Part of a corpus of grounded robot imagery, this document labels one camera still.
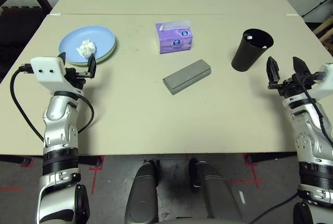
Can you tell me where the white tissue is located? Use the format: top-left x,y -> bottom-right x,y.
75,38 -> 96,58

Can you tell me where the green plastic plate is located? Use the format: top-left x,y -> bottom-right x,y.
67,41 -> 117,67

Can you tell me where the blue plastic plate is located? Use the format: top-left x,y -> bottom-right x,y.
58,25 -> 116,63

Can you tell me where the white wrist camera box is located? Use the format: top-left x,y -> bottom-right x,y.
309,62 -> 333,100
30,57 -> 84,96

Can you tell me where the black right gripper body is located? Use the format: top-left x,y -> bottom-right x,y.
267,72 -> 326,98

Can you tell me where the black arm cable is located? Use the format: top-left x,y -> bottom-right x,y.
9,64 -> 95,143
251,74 -> 333,224

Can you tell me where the grey glasses case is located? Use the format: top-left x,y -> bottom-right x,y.
163,59 -> 212,95

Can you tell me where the grey robot waist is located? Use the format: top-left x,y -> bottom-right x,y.
153,217 -> 216,224

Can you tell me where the black plastic cup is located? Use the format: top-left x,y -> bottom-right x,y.
231,28 -> 275,73

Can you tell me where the grey robot left leg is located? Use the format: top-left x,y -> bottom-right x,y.
124,159 -> 160,224

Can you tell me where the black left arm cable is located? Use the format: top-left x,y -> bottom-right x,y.
9,64 -> 95,143

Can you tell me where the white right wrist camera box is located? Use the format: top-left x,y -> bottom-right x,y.
309,62 -> 333,100

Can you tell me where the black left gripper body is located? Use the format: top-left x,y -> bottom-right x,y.
63,67 -> 92,91

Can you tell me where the black table foot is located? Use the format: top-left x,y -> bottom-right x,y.
78,155 -> 103,167
0,155 -> 33,167
246,152 -> 299,164

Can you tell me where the black foam mat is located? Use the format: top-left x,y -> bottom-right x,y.
0,5 -> 49,61

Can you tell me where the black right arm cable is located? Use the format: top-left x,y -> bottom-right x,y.
251,74 -> 333,224

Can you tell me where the grey robot leg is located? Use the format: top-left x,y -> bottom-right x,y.
124,159 -> 160,224
188,158 -> 244,224

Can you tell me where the purple tissue pack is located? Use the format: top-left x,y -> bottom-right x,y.
155,20 -> 195,55

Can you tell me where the grey robot right leg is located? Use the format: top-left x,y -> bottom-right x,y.
188,158 -> 244,224

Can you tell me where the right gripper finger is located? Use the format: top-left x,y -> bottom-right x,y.
292,56 -> 313,78
265,56 -> 281,86

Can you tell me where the red floor tape mark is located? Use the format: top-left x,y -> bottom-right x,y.
228,153 -> 265,190
89,156 -> 105,195

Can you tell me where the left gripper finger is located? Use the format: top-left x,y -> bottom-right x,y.
87,54 -> 97,79
57,51 -> 67,66

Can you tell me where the wooden frame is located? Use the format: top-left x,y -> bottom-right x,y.
313,17 -> 333,50

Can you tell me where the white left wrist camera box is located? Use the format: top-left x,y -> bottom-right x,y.
30,57 -> 84,96

